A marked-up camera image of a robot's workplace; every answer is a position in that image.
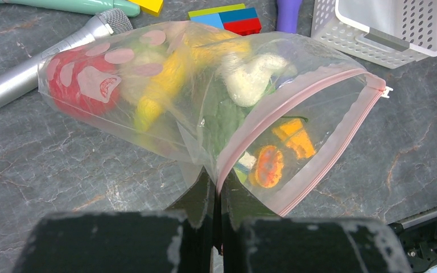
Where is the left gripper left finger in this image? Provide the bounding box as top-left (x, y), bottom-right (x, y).
top-left (13, 170), bottom-right (215, 272)

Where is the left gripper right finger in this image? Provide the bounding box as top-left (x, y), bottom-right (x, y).
top-left (220, 172), bottom-right (411, 272)

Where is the clear polka dot zip bag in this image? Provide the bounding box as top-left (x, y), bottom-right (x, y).
top-left (38, 21), bottom-right (390, 216)

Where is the yellow toy banana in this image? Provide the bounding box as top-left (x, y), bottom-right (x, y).
top-left (134, 31), bottom-right (251, 132)

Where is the red toy apple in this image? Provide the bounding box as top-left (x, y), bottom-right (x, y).
top-left (46, 49), bottom-right (122, 118)

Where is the orange round toy slice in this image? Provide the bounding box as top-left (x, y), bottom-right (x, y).
top-left (253, 145), bottom-right (285, 188)

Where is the green white blue brick stack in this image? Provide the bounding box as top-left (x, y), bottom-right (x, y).
top-left (233, 151), bottom-right (257, 184)

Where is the orange stepped brick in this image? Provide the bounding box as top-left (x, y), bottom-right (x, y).
top-left (272, 118), bottom-right (316, 159)

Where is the blue red green brick stack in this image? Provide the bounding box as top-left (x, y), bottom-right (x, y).
top-left (188, 3), bottom-right (262, 36)

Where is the purple toy microphone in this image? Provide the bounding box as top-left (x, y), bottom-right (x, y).
top-left (276, 0), bottom-right (303, 34)

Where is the yellow small brick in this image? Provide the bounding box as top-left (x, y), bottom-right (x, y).
top-left (129, 0), bottom-right (164, 16)

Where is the silver toy microphone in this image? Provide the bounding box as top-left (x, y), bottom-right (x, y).
top-left (0, 8), bottom-right (133, 108)

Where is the white perforated plastic basket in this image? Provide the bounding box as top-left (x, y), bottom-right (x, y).
top-left (311, 0), bottom-right (437, 69)

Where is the mint green toy microphone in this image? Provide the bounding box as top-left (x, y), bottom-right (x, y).
top-left (0, 0), bottom-right (141, 17)

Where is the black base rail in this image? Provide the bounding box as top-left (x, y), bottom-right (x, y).
top-left (389, 206), bottom-right (437, 272)

